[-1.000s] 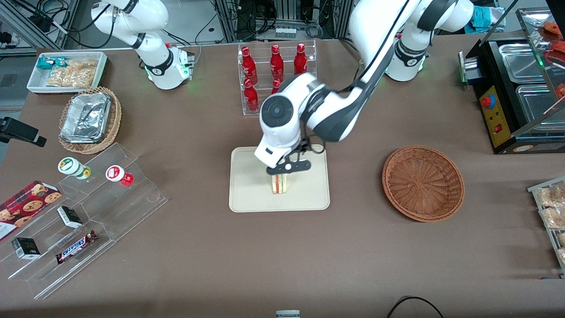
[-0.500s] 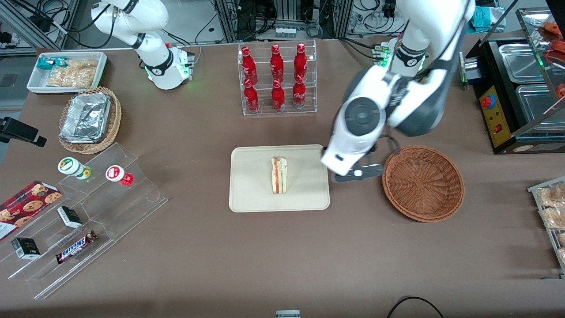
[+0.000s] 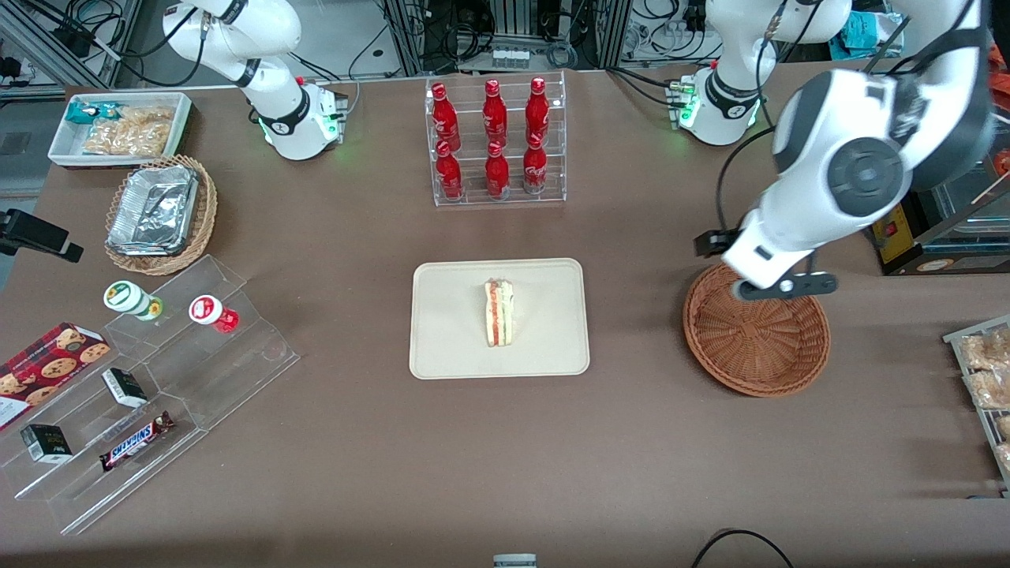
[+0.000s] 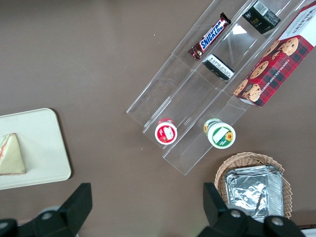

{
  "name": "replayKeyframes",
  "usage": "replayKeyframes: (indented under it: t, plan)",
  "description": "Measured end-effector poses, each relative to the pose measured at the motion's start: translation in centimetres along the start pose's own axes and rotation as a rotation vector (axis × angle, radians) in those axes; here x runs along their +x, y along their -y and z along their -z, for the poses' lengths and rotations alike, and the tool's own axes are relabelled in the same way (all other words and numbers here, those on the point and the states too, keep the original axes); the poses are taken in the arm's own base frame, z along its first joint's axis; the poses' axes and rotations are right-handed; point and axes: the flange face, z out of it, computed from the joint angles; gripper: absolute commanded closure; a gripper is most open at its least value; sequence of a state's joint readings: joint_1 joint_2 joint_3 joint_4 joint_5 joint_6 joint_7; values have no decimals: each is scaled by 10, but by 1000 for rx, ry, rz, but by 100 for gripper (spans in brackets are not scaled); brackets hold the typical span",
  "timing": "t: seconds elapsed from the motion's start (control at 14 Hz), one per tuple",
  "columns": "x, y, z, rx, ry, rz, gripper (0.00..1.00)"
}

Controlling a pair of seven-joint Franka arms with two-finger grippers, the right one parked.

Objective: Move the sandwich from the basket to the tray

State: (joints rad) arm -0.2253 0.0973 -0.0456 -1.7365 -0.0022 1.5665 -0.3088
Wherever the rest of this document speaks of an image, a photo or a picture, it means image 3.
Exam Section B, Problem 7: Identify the triangle sandwich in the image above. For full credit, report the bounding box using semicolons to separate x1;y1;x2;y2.
484;278;514;348

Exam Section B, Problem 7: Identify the round brown wicker basket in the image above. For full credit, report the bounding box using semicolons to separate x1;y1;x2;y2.
683;263;831;398

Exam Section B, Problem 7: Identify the tray of packaged pastries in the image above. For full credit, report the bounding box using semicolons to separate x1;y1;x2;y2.
943;316;1010;498

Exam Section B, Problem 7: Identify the beige rectangular tray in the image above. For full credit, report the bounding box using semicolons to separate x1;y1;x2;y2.
410;258;590;380

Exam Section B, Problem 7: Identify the light tan wicker basket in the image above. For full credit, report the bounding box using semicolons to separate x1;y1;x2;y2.
105;155;218;276

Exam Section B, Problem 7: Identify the silver foil tray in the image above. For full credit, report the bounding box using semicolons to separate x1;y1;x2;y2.
107;164;200;256

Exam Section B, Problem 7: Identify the yellow and black box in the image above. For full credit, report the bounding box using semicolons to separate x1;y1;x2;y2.
868;193;1010;276

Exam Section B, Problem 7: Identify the red cola bottle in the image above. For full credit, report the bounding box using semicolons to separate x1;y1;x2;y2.
485;142;511;200
432;83;462;151
526;77;550;147
483;79;508;148
523;134;548;195
436;140;464;200

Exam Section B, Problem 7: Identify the clear acrylic bottle rack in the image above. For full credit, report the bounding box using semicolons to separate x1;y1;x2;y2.
426;71;567;207

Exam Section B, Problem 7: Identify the clear acrylic stepped stand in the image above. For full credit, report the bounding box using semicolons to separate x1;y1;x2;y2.
0;347;210;536
103;254;301;432

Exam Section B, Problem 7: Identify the red label white cup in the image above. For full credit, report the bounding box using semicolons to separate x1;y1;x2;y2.
189;294;240;334

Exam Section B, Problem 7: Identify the green label white cup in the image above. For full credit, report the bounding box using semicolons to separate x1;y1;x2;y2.
103;281;164;321

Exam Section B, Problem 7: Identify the Snickers chocolate bar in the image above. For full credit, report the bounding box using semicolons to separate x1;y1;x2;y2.
99;411;175;473

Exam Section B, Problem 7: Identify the small black box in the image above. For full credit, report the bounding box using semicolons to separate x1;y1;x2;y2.
21;424;73;463
102;368;148;409

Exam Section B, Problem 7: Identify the clear bag of chips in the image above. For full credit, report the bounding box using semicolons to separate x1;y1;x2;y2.
83;106;174;156

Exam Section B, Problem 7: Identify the teal snack packet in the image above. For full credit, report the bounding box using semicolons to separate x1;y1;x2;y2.
65;101;119;125

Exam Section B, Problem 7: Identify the white plastic bin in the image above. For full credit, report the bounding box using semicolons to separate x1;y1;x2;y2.
47;92;193;169

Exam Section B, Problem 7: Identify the red cookie box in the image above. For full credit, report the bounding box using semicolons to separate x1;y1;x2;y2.
0;322;111;432

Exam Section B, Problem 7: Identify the black clamp device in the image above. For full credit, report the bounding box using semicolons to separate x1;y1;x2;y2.
0;209;84;263

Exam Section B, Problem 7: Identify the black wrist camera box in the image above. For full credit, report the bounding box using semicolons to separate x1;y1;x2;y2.
694;230;741;258

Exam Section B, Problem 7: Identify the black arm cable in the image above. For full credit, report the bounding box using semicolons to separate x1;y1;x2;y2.
716;126;778;234

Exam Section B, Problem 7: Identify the black floor cable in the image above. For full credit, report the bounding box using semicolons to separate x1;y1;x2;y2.
693;529;794;568

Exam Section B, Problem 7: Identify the aluminium frame rail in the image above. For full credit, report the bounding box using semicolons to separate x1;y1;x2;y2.
0;0;143;89

